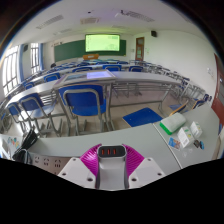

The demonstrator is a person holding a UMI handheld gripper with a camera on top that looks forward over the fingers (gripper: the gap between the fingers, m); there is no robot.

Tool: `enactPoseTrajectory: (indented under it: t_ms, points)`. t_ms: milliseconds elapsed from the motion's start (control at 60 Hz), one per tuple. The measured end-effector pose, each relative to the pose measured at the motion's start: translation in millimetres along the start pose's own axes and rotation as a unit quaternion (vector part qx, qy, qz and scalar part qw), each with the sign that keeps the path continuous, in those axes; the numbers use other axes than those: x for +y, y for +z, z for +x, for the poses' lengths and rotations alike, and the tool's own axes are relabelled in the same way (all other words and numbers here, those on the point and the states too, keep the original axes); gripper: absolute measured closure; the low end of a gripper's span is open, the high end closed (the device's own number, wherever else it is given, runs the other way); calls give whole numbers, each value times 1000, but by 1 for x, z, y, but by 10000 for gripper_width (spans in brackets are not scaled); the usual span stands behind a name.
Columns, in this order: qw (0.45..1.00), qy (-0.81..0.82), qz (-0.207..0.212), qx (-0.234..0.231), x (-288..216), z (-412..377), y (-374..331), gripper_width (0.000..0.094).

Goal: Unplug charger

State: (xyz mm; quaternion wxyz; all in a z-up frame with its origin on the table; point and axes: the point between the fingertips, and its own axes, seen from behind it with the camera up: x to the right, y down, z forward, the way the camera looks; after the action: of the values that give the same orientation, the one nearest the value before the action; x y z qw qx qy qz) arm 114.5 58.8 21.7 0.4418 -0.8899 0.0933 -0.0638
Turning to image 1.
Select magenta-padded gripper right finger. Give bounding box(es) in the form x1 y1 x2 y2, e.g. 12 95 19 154
123 143 167 190

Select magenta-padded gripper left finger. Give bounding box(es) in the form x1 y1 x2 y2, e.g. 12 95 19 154
57 143 101 190

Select brown power strip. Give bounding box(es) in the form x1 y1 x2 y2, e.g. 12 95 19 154
28 152 73 176

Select blue printed card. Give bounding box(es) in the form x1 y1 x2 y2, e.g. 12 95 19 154
167 136 182 151

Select white box with green print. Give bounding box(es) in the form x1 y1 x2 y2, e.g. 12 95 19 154
176 126 195 149

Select green and white pack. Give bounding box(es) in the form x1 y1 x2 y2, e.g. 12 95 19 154
159 112 187 136

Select blue chair seat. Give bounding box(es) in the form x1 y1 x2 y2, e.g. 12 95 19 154
121 106 164 129

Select small dark items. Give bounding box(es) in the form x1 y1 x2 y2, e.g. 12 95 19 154
193 139 206 151

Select white small box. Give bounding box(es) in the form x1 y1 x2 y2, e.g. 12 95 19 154
189 120 204 139

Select colourful sticker cards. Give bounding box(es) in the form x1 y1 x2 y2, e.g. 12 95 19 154
5 135 22 150

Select grey desk with framed top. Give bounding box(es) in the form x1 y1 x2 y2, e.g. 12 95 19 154
53 69 118 133

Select long grey desk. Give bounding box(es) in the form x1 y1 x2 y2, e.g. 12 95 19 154
3 79 63 112
111 71 183 118

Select white sheet on desk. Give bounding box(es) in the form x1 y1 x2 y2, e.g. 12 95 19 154
86 70 113 80

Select red door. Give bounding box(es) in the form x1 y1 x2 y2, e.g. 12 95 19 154
210 54 224 126

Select orange lectern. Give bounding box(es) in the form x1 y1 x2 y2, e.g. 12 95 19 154
82 53 100 61

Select blue curtain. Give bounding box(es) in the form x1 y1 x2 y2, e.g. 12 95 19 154
39 43 45 71
18 44 25 83

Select narrow bright window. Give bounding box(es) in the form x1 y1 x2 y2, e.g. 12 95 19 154
30 42 41 75

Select large bright window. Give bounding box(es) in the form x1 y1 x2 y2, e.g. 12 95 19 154
2 45 20 96

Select green chalkboard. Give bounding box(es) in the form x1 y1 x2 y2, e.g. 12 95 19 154
53 39 127 63

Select brown door with window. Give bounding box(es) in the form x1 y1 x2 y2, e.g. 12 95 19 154
134 36 146 62

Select lit projector screen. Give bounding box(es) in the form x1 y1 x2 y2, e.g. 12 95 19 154
84 33 121 53

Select ceiling air conditioner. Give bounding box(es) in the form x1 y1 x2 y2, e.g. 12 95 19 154
79 17 101 25

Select ceiling light panels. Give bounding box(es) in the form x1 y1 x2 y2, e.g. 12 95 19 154
34 9 156 36

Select black coiled cable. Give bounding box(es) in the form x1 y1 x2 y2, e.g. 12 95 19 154
11 127 40 165

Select blue chair with metal frame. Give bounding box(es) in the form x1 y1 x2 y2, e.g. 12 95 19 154
58 84 108 135
5 101 28 135
18 92 58 136

